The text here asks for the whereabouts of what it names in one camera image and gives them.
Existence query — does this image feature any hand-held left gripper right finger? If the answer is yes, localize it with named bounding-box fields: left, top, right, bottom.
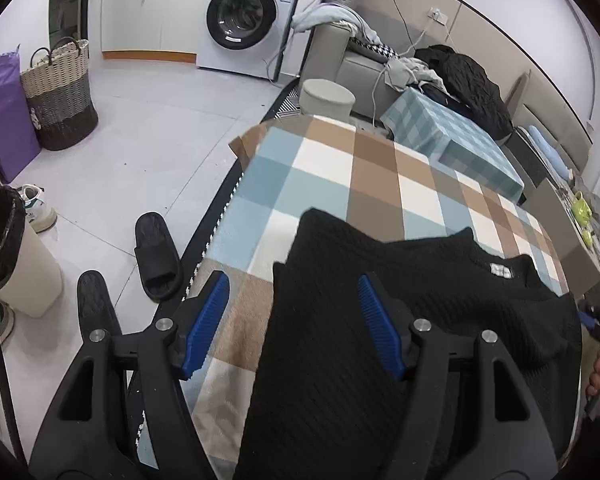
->
left=357, top=274, right=561, bottom=480

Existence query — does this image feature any white kitchen base cabinet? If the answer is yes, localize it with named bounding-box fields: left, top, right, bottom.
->
left=100, top=0, right=213, bottom=61

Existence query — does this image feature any white clothes pile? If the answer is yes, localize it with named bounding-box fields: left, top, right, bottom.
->
left=384, top=56, right=448, bottom=92

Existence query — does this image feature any grey round stool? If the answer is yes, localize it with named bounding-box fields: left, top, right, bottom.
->
left=299, top=79, right=356, bottom=123

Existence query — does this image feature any grey sofa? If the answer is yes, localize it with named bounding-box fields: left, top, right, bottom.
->
left=305, top=0, right=516, bottom=141

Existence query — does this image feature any black puffer jacket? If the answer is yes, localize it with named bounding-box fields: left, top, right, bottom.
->
left=414, top=44, right=513, bottom=141

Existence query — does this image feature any black slipper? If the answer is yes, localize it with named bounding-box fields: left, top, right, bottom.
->
left=76, top=270, right=123, bottom=341
left=134, top=212, right=183, bottom=303

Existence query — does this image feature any white trash bin black liner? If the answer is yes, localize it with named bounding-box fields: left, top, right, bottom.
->
left=0, top=186, right=63, bottom=318

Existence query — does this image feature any light blue blanket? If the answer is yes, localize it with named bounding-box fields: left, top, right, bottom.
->
left=291, top=2, right=381, bottom=46

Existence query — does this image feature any green toy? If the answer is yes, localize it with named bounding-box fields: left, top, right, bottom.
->
left=571, top=190, right=597, bottom=248

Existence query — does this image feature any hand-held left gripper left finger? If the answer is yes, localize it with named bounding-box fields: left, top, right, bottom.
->
left=29, top=270, right=231, bottom=480

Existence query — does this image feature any houndstooth pillow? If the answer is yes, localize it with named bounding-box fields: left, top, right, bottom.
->
left=349, top=36, right=401, bottom=63

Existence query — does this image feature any purple bag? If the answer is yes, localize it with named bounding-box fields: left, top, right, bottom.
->
left=0, top=45, right=42, bottom=184

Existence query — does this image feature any black cable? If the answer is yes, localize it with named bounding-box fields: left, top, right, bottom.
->
left=0, top=300, right=26, bottom=466

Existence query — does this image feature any beige side table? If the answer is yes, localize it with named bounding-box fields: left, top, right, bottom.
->
left=522, top=177, right=600, bottom=297

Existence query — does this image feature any brown blue checked table cloth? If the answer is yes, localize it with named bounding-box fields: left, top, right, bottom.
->
left=135, top=115, right=573, bottom=480

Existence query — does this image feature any black knit sweater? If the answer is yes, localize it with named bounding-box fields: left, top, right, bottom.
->
left=232, top=207, right=583, bottom=480

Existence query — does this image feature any teal checkered small table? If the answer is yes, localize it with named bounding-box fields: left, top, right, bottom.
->
left=380, top=87, right=526, bottom=206

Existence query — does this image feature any black white patterned rug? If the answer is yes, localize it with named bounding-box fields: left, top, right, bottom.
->
left=177, top=77, right=306, bottom=306

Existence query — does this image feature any woven laundry basket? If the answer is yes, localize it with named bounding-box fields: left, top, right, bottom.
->
left=20, top=36, right=99, bottom=152

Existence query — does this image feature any light blue pillow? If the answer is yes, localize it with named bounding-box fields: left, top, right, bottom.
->
left=527, top=125, right=573, bottom=178

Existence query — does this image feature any white washing machine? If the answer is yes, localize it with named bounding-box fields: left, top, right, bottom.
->
left=196, top=0, right=308, bottom=81

